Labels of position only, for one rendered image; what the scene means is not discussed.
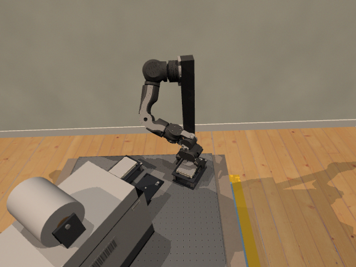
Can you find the beige roll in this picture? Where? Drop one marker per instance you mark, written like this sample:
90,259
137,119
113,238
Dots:
39,206

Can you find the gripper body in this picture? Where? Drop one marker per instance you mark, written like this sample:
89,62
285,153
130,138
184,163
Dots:
191,155

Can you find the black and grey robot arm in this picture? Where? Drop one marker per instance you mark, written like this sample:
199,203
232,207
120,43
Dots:
154,72

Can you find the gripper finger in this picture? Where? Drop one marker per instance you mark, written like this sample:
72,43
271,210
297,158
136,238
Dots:
178,158
200,163

